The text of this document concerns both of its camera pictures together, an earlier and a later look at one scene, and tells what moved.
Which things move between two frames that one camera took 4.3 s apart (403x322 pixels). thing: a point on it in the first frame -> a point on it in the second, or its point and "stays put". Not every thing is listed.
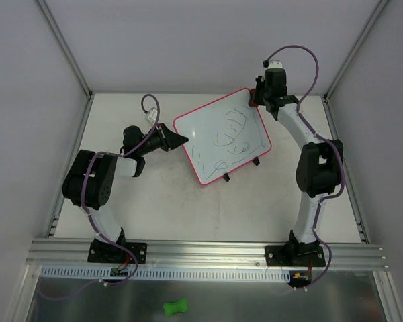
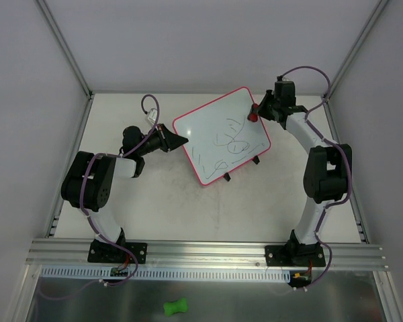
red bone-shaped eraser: [251, 102] -> [253, 115]
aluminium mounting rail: [216, 254] stays put
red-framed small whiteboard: [224, 136] stays put
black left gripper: [164, 137] stays put
